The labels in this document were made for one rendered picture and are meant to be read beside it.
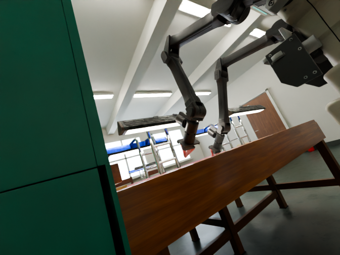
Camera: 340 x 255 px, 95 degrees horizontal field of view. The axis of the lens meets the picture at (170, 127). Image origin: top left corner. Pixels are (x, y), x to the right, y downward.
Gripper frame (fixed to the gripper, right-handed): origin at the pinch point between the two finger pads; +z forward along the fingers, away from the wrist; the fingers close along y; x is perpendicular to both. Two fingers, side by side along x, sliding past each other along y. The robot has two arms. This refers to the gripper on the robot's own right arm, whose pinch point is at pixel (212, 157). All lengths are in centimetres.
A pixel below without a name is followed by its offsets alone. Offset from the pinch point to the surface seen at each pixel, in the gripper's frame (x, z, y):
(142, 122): -19, -27, 50
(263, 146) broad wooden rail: 26.5, -27.3, -0.7
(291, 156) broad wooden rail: 35.7, -19.5, -25.4
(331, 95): -29, -20, -451
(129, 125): -18, -27, 59
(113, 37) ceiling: -236, -65, 2
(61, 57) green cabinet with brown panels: -6, -60, 85
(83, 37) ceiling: -242, -58, 45
